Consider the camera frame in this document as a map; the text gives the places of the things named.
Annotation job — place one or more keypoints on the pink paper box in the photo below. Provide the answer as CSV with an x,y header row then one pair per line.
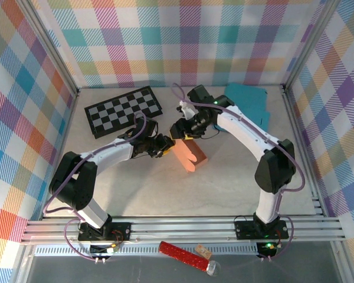
x,y
191,156

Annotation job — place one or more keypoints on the teal paper box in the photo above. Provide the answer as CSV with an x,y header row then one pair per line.
x,y
247,97

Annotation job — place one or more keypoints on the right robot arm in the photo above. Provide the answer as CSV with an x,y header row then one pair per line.
x,y
245,129

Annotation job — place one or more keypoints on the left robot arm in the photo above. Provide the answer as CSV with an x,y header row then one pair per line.
x,y
112,151

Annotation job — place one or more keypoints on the small black control box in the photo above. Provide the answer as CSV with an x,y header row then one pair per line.
x,y
267,249
100,250

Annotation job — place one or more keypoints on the black folding chessboard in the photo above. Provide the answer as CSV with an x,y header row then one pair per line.
x,y
118,115

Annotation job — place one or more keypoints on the red glitter toy microphone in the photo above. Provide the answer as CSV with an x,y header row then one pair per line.
x,y
183,255

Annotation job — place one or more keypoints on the brown paper tag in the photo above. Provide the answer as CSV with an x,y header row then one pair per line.
x,y
203,251

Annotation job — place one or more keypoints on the aluminium cross rail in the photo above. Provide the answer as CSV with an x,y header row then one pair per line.
x,y
180,228

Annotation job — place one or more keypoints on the aluminium side rail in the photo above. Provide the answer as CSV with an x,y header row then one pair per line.
x,y
68,123
298,132

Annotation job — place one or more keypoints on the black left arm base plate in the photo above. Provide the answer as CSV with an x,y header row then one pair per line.
x,y
121,231

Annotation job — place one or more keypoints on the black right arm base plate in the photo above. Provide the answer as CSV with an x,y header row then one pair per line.
x,y
245,231

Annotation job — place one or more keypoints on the aluminium corner post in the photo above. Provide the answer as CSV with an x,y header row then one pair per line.
x,y
309,47
51,50

